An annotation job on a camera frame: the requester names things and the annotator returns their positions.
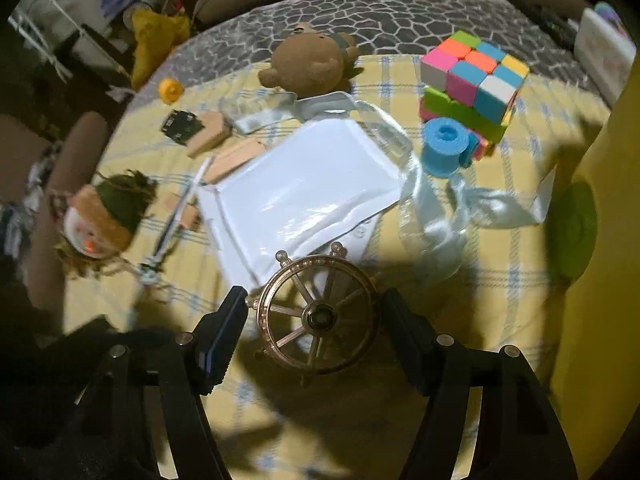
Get yellow storage bin green wheels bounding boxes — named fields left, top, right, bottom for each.
left=545, top=5, right=640, bottom=480

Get long wooden block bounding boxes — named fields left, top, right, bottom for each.
left=202, top=139, right=266, bottom=183

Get blue foam roll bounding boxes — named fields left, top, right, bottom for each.
left=421, top=116, right=473, bottom=178

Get small black board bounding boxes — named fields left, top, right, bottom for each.
left=160, top=109, right=201, bottom=143

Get grey stone-pattern desktop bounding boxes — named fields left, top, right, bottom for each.
left=135, top=0, right=591, bottom=126

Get white tissue box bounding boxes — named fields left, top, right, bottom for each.
left=574, top=7, right=638, bottom=106

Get black remote control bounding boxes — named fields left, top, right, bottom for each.
left=530, top=7, right=581, bottom=48

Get brown plush bear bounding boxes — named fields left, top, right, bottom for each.
left=257, top=24, right=363, bottom=100

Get yellow checked tablecloth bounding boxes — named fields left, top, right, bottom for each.
left=60, top=52, right=616, bottom=480

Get brown upholstered seat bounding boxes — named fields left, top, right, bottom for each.
left=20, top=110, right=112, bottom=281

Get yellow bag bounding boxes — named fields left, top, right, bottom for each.
left=131, top=9, right=193, bottom=91

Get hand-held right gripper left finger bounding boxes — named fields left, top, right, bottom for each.
left=65, top=285, right=248, bottom=480

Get clear plastic wrap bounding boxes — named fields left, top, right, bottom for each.
left=352, top=102, right=473, bottom=288
left=220, top=91, right=551, bottom=231

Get green pink puzzle cube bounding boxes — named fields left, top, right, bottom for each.
left=417, top=87, right=518, bottom=161

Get silver sword letter opener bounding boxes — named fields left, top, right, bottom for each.
left=137, top=157, right=211, bottom=286

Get yellow tape roll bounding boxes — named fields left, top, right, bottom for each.
left=158, top=78, right=185, bottom=106

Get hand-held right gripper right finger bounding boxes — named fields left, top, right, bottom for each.
left=380, top=287, right=580, bottom=480

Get copper ship wheel ornament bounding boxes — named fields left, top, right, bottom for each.
left=245, top=241, right=388, bottom=388

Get white plastic package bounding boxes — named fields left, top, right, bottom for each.
left=197, top=117, right=403, bottom=286

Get colourful puzzle cube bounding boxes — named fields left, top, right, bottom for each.
left=420, top=31, right=531, bottom=126

